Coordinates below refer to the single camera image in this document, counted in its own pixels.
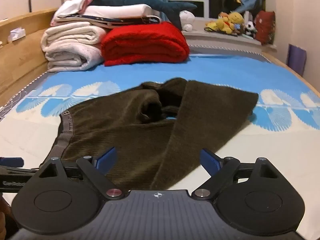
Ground dark olive corduroy pants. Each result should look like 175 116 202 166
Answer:
40 77 259 192

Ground purple mat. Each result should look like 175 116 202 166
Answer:
287 44 307 77

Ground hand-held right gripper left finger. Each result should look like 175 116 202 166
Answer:
39 147 123 201

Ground blue shark plush toy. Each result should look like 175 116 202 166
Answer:
90 0 198 29

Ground panda plush toy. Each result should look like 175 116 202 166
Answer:
244 21 258 37

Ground white plush toy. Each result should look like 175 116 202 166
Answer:
179 10 196 32

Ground red folded blanket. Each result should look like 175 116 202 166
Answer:
101 21 190 67

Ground dark patterned folded quilt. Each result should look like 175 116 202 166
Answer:
54 14 163 29

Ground white folded sheet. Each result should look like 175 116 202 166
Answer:
84 4 153 18

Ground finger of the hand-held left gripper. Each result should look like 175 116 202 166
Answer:
0 157 24 168

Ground tissue pack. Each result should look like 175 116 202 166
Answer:
7 27 27 43

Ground white folded blanket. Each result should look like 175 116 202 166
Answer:
41 21 108 73

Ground yellow bear plush toy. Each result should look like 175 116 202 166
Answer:
205 12 244 34

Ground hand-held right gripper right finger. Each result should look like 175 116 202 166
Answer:
191 148 282 202

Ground white and pink folded cloth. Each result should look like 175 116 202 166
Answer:
51 0 93 23

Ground grey windowsill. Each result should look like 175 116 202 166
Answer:
182 29 277 53

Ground red cushion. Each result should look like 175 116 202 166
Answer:
254 10 276 45

